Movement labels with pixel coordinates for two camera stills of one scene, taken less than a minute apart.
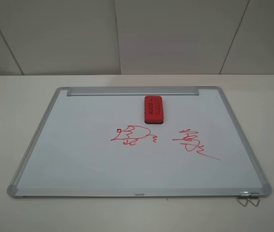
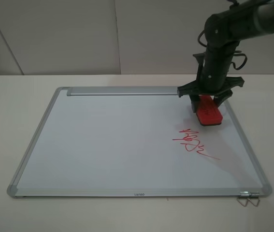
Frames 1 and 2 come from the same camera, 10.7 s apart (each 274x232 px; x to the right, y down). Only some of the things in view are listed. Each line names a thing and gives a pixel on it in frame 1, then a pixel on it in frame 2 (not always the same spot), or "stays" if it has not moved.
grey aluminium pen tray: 132,91 stays
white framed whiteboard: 99,146 stays
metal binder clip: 249,195 stays
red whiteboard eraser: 153,109 → 208,112
